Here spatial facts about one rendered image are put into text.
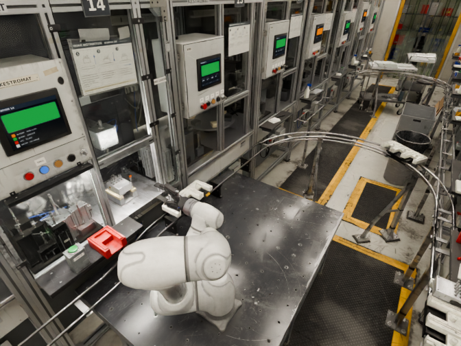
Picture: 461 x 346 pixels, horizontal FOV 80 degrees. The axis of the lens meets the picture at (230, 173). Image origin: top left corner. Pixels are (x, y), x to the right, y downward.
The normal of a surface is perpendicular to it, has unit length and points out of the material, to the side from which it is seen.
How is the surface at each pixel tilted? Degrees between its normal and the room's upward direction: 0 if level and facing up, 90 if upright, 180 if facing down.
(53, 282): 0
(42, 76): 90
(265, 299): 0
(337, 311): 0
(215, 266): 61
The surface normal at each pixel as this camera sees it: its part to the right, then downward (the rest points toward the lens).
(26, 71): 0.83, 0.32
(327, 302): 0.01, -0.83
